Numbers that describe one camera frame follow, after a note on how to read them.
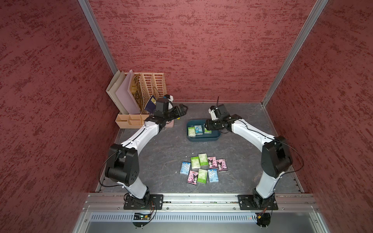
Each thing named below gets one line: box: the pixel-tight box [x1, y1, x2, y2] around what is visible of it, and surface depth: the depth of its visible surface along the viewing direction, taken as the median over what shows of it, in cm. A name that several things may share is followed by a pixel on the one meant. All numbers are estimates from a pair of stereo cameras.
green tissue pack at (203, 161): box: [198, 152, 210, 170], surface depth 88 cm
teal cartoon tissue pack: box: [194, 124, 204, 136], surface depth 102 cm
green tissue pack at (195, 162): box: [190, 155, 201, 169], surface depth 87 cm
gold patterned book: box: [131, 73, 144, 114], surface depth 104 cm
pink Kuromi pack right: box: [216, 158, 228, 172], surface depth 87 cm
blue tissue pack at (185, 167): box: [179, 161, 192, 175], surface depth 85 cm
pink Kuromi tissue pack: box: [207, 156, 219, 169], surface depth 87 cm
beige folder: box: [105, 69, 129, 116], surface depth 93 cm
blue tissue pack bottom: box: [207, 168, 220, 183], surface depth 83 cm
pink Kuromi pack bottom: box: [186, 169, 199, 186], surface depth 82 cm
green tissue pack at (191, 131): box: [187, 126, 196, 138], surface depth 102 cm
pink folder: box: [115, 69, 141, 115], surface depth 94 cm
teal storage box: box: [186, 118, 221, 143], surface depth 102 cm
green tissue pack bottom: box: [197, 168, 208, 184], surface depth 83 cm
